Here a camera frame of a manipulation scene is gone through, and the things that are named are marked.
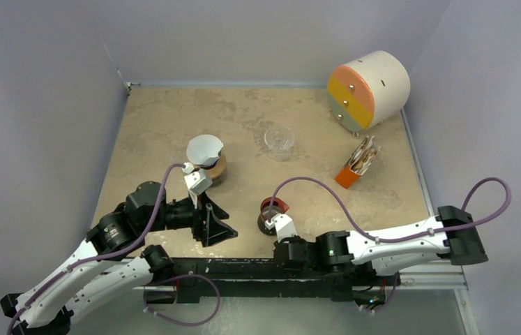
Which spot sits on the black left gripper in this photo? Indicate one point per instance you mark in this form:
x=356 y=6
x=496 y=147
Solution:
x=206 y=222

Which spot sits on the red and black pitcher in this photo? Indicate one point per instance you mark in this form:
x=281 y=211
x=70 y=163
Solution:
x=268 y=209

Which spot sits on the white paper coffee filter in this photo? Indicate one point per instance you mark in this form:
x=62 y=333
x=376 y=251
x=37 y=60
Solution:
x=203 y=147

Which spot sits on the blue ribbed glass dripper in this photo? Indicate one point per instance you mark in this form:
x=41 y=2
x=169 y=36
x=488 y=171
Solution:
x=209 y=163

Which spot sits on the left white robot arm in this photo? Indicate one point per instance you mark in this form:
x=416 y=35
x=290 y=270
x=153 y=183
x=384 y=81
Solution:
x=113 y=258

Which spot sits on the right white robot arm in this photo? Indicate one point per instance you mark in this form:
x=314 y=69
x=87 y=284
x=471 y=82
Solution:
x=447 y=235

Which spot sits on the orange coffee filter holder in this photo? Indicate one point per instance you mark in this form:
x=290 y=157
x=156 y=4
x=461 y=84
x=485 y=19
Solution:
x=358 y=163

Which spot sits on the round cream drawer cabinet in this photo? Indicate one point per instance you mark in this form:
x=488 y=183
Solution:
x=366 y=91

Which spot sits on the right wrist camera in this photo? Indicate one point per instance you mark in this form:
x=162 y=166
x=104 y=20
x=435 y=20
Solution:
x=283 y=225

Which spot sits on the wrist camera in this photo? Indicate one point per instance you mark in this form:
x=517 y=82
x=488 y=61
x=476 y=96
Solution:
x=283 y=225
x=197 y=182

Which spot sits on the glass carafe with handle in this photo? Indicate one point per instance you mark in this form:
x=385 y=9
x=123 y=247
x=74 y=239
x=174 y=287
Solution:
x=219 y=179

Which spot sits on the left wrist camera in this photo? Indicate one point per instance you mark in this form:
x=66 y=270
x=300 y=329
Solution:
x=197 y=182

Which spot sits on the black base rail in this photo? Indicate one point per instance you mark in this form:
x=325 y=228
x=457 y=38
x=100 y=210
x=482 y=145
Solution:
x=261 y=278

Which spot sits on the aluminium frame rail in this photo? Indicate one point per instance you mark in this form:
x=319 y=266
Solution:
x=432 y=281

